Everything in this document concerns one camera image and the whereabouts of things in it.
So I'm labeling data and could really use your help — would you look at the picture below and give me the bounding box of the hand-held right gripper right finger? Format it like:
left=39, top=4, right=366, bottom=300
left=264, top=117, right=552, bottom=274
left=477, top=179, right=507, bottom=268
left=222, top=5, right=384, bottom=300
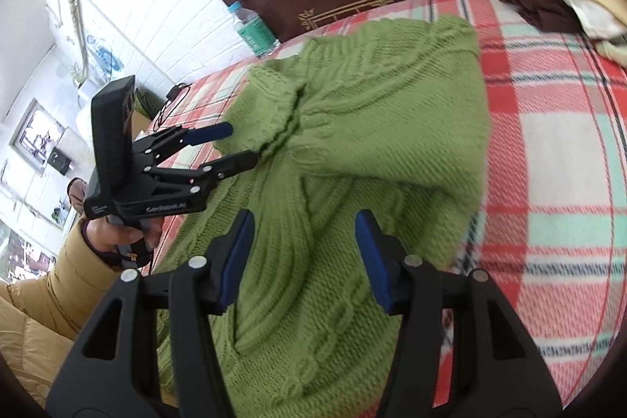
left=355, top=208, right=564, bottom=418

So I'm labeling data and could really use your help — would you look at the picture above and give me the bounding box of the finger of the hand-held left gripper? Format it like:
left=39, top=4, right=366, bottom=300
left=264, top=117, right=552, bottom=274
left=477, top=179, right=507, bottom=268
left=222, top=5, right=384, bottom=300
left=142, top=150, right=259, bottom=199
left=132, top=121, right=234, bottom=165

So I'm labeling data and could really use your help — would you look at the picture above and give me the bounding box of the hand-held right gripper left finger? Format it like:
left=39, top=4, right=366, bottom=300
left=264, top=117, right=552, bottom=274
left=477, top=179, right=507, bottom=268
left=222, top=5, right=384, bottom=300
left=45, top=208, right=256, bottom=418

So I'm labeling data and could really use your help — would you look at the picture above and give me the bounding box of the green knitted sweater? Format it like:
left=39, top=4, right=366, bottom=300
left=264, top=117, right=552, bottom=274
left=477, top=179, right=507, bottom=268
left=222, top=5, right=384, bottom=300
left=167, top=14, right=492, bottom=418

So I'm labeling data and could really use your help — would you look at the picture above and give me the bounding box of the person's left forearm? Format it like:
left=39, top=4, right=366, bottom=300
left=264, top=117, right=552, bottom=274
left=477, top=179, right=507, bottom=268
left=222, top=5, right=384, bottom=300
left=0, top=218, right=148, bottom=399

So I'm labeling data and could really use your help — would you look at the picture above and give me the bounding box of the person's left hand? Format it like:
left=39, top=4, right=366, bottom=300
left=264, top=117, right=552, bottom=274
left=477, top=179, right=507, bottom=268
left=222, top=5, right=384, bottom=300
left=81, top=216, right=163, bottom=259

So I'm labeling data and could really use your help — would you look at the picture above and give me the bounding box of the small black box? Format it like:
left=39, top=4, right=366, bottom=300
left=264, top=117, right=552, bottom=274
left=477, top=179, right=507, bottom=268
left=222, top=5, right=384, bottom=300
left=48, top=148, right=72, bottom=175

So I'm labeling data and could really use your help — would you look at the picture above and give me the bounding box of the clear plastic water bottle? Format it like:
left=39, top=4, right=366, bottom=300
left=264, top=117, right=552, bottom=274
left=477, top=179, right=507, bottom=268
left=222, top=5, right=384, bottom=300
left=227, top=0, right=281, bottom=59

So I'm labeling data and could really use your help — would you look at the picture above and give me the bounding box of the red plaid blanket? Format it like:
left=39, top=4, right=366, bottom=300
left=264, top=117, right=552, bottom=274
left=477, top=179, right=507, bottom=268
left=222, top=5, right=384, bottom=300
left=147, top=0, right=627, bottom=418

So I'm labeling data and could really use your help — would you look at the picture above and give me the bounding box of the dark brown cloth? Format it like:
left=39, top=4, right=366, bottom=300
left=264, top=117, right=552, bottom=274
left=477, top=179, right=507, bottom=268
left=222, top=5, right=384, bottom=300
left=491, top=0, right=596, bottom=39

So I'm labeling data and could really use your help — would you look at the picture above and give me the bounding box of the white cloth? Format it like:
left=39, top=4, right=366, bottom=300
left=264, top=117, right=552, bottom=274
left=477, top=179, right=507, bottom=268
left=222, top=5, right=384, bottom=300
left=558, top=0, right=627, bottom=42

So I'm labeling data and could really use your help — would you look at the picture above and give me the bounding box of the black charger with cable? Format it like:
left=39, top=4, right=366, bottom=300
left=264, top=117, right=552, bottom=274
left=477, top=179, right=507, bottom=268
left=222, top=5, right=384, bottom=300
left=154, top=82, right=194, bottom=125

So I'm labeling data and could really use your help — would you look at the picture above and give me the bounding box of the framed wall picture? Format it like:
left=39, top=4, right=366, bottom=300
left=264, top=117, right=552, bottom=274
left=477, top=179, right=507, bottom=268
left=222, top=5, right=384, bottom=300
left=10, top=99, right=67, bottom=165

